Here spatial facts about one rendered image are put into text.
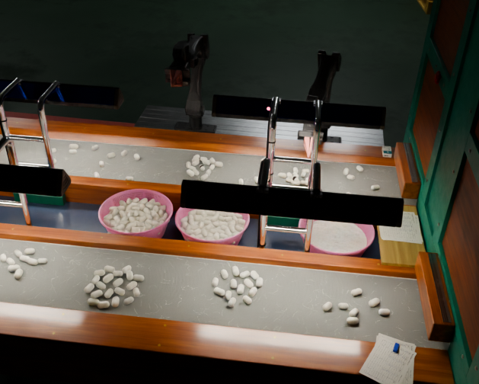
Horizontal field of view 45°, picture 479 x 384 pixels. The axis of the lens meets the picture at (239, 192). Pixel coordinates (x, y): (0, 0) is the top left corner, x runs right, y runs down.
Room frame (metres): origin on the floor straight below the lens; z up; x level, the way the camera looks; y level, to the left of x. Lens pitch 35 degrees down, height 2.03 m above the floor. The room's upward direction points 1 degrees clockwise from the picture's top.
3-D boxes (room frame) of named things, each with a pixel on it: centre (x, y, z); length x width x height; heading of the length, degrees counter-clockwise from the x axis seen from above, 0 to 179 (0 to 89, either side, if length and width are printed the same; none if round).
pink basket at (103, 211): (1.66, 0.37, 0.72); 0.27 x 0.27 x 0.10
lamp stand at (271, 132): (1.80, -0.19, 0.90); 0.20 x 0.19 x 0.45; 84
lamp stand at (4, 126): (1.90, 0.77, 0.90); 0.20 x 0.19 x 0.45; 84
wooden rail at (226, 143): (2.19, 0.20, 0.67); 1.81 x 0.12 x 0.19; 84
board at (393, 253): (1.56, -0.56, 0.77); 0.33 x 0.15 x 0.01; 174
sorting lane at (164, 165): (1.98, 0.22, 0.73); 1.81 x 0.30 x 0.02; 84
